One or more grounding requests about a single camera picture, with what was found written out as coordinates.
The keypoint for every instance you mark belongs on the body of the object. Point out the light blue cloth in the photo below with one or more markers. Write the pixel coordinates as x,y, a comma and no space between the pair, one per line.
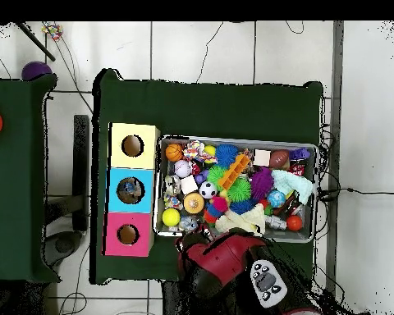
294,186

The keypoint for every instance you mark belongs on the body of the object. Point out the blue spiky ball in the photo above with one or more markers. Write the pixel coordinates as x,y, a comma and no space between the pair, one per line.
227,155

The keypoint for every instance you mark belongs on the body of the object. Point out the small colourful item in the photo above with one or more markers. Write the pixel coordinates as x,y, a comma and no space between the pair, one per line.
52,30

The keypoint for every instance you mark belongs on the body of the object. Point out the small black white soccer ball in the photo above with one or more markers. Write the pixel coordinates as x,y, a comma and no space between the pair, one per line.
208,189

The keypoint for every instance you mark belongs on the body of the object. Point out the black stick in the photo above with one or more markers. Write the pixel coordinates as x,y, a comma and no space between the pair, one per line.
33,39

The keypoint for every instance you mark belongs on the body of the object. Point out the grey round base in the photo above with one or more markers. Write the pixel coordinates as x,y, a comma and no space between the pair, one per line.
64,244

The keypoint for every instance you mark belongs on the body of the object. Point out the green spiky ball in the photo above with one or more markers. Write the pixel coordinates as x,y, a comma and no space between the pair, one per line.
239,190

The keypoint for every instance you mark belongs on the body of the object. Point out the small orange basketball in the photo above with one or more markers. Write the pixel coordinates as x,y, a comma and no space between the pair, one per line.
175,152

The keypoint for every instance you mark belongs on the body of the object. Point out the yellow green ball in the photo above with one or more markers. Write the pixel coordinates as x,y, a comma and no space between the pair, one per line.
171,217

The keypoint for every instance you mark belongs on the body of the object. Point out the dark green side table cloth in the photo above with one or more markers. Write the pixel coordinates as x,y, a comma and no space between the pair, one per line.
16,197

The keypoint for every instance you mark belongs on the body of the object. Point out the purple round object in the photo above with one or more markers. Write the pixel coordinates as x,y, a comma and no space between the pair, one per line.
36,70

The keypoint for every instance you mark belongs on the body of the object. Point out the black upright bar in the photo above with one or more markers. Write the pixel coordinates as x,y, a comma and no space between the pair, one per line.
81,170

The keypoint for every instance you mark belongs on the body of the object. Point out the cream knitted cloth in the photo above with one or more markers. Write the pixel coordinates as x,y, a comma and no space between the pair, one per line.
243,221

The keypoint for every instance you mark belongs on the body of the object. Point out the clear shallow mesh bin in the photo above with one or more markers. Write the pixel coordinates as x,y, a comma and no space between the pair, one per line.
236,138

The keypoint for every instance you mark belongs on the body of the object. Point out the wooden box three holes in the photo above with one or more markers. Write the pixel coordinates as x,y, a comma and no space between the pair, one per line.
148,161

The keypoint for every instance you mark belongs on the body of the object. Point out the purple spiky ball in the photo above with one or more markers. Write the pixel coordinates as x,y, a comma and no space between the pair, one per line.
262,182

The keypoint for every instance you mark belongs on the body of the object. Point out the brown toy football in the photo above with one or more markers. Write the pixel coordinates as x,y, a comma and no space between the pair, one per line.
280,159

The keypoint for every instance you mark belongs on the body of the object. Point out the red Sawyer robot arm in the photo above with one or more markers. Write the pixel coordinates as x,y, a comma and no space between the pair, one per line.
230,262

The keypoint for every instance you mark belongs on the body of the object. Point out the orange toy brick round studs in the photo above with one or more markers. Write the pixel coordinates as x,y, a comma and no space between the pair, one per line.
234,172

